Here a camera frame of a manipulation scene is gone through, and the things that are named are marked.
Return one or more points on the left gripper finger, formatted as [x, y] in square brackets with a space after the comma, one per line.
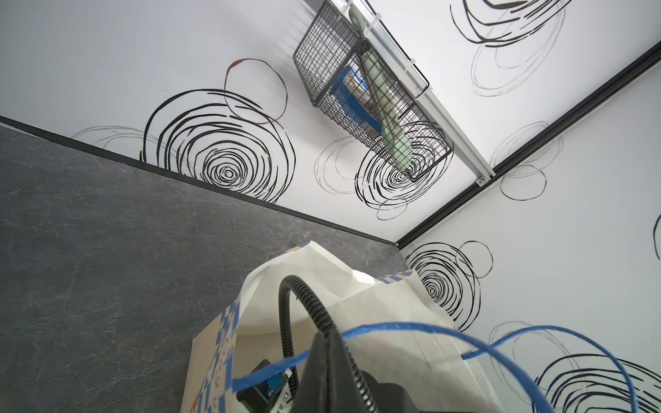
[329, 382]

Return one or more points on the blue checkered paper bag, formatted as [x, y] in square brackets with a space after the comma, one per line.
[308, 333]

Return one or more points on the green item in basket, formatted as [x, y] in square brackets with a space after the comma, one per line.
[392, 144]

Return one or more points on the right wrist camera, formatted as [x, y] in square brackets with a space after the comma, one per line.
[273, 395]

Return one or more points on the black wire wall basket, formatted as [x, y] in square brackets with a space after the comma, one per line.
[330, 44]

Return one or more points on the blue handled tool in basket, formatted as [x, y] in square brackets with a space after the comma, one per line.
[352, 94]

